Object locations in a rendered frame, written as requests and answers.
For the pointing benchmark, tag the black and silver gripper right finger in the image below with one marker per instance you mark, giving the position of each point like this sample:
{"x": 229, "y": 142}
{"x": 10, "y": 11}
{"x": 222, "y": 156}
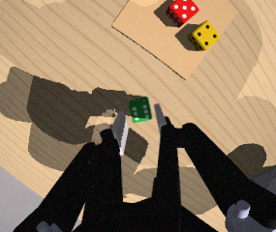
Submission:
{"x": 251, "y": 208}

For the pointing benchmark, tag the green die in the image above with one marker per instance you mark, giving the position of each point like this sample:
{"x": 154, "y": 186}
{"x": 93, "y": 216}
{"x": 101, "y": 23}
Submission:
{"x": 140, "y": 110}

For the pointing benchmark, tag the yellow die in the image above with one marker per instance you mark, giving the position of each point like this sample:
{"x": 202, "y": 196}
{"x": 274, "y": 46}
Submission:
{"x": 203, "y": 36}

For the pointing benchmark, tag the red die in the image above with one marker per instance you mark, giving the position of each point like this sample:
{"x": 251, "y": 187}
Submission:
{"x": 180, "y": 11}

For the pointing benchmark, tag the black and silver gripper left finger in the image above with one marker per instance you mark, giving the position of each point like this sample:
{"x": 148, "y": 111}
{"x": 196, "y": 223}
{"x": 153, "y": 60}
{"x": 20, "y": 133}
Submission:
{"x": 61, "y": 207}

